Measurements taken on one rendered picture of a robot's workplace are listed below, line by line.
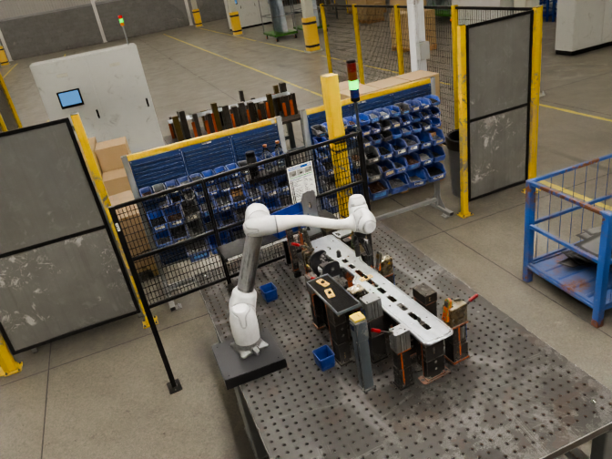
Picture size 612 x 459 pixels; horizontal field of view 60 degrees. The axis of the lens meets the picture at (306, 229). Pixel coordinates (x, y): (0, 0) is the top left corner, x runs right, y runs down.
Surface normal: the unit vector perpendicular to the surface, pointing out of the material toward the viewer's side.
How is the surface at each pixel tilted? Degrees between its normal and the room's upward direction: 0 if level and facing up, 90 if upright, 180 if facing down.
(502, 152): 91
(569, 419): 0
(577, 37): 90
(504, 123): 94
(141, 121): 90
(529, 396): 0
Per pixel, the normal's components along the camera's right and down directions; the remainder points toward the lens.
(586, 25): 0.36, 0.36
